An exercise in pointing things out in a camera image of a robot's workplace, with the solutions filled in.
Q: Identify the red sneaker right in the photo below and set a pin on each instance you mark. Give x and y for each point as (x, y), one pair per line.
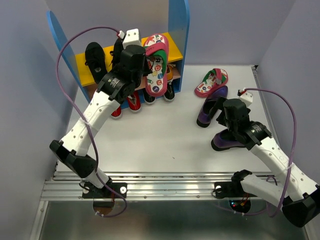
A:
(134, 102)

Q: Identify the yellow sneaker right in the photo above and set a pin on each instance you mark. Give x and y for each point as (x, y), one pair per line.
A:
(170, 72)

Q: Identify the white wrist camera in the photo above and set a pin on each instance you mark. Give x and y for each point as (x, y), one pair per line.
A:
(132, 37)
(246, 97)

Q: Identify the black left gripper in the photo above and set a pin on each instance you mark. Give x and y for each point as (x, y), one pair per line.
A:
(147, 70)

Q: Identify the blue yellow shoe shelf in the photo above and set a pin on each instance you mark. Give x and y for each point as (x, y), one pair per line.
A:
(177, 35)

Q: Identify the black sneaker on top shelf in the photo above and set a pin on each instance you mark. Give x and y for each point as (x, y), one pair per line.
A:
(116, 53)

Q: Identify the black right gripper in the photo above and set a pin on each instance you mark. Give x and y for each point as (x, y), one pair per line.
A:
(220, 118)

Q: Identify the black sneaker far left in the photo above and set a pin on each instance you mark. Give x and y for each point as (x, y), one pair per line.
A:
(95, 60)

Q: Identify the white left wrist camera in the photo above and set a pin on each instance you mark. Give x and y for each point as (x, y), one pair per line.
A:
(132, 37)

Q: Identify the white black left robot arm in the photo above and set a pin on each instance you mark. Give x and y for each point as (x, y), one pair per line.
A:
(112, 91)

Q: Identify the black white high-top sneaker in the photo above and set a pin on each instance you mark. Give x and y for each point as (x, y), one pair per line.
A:
(148, 99)

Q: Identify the purple shoe upper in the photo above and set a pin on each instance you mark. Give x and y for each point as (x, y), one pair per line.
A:
(207, 111)

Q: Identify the red sneaker left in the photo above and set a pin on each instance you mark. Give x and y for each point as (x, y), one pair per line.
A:
(117, 114)

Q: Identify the pink patterned sandal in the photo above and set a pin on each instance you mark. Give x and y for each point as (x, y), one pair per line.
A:
(212, 81)
(157, 52)

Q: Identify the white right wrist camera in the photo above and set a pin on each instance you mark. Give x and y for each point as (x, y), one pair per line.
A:
(246, 97)

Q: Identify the purple shoe lower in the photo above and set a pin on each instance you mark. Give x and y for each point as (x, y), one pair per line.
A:
(224, 140)

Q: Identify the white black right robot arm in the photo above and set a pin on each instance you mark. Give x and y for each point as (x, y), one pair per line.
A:
(299, 197)

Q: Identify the red sneaker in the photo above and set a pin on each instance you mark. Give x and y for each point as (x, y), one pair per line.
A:
(117, 114)
(134, 102)

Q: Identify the purple shoe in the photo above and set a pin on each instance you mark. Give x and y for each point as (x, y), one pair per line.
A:
(207, 111)
(224, 140)

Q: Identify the aluminium mounting rail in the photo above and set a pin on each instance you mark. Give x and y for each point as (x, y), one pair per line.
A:
(142, 186)

